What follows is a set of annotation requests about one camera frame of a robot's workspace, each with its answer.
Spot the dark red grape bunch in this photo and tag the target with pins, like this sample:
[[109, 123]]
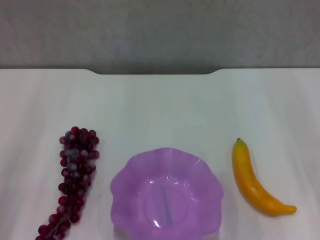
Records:
[[75, 160]]

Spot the yellow banana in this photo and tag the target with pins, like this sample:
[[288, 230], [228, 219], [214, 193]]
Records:
[[250, 180]]

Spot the purple wavy plastic plate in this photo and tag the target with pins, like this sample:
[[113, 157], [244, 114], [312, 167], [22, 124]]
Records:
[[140, 180]]

